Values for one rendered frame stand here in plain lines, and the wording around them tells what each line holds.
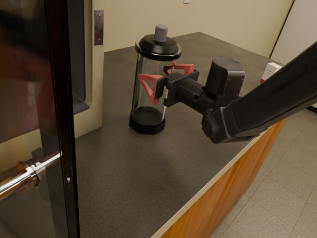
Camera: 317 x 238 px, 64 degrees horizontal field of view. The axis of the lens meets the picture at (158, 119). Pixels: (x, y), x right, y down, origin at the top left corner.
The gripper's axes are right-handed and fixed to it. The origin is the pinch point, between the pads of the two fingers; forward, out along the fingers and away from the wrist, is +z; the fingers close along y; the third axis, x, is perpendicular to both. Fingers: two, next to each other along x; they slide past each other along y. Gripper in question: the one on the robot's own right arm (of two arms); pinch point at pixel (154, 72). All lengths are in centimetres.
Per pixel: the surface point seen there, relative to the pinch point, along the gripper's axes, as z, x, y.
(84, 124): 6.4, 12.4, 15.9
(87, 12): 9.2, -12.6, 12.7
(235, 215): -23, 110, -73
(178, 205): -22.7, 15.5, 14.1
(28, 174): -21.5, -11.3, 39.3
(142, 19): 50, 6, -46
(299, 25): 32, 29, -268
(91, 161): -2.1, 15.5, 20.2
